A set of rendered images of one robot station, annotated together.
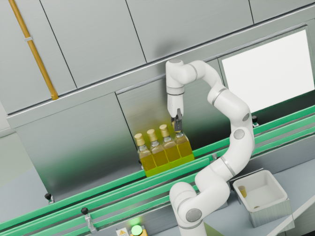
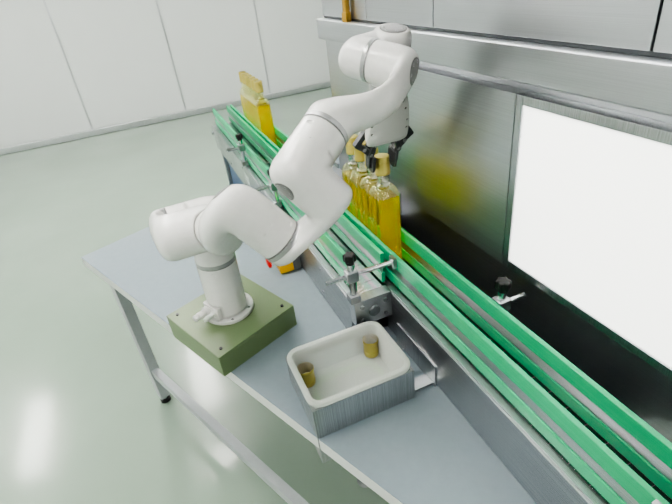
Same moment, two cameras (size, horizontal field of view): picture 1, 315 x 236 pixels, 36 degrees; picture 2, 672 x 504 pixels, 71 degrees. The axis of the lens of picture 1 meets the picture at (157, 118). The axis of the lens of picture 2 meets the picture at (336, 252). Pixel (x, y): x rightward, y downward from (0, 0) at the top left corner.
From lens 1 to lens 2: 1.86 m
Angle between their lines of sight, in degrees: 63
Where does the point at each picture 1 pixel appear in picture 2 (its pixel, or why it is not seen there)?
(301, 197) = (365, 455)
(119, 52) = not seen: outside the picture
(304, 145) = (506, 431)
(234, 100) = (290, 143)
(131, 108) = not seen: hidden behind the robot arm
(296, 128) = (515, 383)
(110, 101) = not seen: hidden behind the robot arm
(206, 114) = (467, 202)
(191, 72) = (351, 54)
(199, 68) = (377, 60)
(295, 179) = (432, 441)
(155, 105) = (416, 117)
